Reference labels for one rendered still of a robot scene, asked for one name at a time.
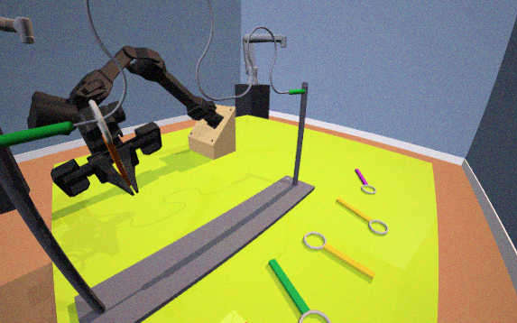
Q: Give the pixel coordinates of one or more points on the magenta-handled loop tool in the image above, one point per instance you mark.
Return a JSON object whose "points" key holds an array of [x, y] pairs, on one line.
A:
{"points": [[360, 176]]}

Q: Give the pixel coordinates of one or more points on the green handle with grey loop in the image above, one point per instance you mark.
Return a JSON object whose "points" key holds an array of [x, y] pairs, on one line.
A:
{"points": [[295, 296]]}

